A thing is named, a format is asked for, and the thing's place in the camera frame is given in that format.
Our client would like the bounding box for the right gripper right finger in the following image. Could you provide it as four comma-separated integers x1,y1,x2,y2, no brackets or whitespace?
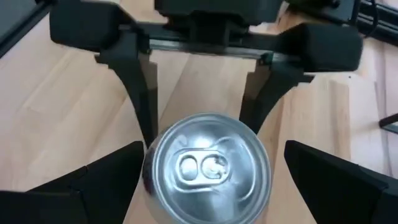
284,139,398,224

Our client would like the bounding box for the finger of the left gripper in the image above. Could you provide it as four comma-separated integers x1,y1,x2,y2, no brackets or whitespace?
238,23,364,135
49,0,160,147

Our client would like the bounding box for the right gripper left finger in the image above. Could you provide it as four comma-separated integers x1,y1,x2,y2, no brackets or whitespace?
0,140,146,224

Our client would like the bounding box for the silver Diet Coke can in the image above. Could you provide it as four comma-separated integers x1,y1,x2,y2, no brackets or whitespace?
141,111,273,224

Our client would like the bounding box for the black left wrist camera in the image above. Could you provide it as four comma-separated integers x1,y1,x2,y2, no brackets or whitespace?
154,0,284,26

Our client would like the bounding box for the black aluminium table frame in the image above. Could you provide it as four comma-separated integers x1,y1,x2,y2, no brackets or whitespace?
354,0,398,47

